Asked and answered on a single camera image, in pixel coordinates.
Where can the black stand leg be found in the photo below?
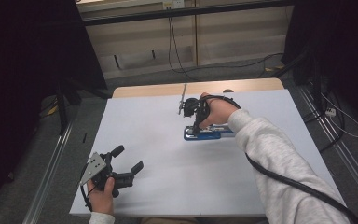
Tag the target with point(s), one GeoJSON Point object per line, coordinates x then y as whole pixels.
{"type": "Point", "coordinates": [62, 109]}
{"type": "Point", "coordinates": [292, 63]}

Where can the person's left hand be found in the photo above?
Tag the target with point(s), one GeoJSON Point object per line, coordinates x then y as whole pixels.
{"type": "Point", "coordinates": [101, 200]}

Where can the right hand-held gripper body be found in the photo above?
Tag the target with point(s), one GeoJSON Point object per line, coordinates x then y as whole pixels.
{"type": "Point", "coordinates": [199, 113]}

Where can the small black floor piece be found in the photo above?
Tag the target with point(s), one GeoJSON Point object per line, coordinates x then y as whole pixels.
{"type": "Point", "coordinates": [84, 137]}

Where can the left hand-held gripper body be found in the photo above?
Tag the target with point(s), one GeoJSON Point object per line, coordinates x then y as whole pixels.
{"type": "Point", "coordinates": [94, 168]}

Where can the black horizontal bar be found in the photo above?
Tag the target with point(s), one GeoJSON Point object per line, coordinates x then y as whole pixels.
{"type": "Point", "coordinates": [183, 12]}

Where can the person's right hand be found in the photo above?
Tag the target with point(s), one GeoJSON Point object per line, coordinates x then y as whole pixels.
{"type": "Point", "coordinates": [219, 112]}

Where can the metal floor rail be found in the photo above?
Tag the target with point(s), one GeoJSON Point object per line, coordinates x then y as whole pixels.
{"type": "Point", "coordinates": [351, 161]}
{"type": "Point", "coordinates": [48, 174]}

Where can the white power strip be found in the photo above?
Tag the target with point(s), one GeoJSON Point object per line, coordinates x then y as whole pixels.
{"type": "Point", "coordinates": [331, 112]}

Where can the white wall socket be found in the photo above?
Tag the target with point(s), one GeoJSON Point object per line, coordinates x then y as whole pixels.
{"type": "Point", "coordinates": [173, 4]}

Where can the yellow floor tape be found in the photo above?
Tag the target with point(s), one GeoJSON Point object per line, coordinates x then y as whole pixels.
{"type": "Point", "coordinates": [53, 109]}
{"type": "Point", "coordinates": [275, 68]}

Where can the slim grey metal tool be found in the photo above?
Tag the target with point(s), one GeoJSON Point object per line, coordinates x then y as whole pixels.
{"type": "Point", "coordinates": [181, 107]}

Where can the black curtain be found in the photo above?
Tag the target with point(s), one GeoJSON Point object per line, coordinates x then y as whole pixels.
{"type": "Point", "coordinates": [341, 46]}
{"type": "Point", "coordinates": [21, 77]}

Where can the blue tool case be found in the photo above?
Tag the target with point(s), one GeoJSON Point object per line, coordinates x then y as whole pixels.
{"type": "Point", "coordinates": [206, 136]}

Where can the white table cover sheet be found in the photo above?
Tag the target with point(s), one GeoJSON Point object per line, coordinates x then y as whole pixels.
{"type": "Point", "coordinates": [155, 174]}

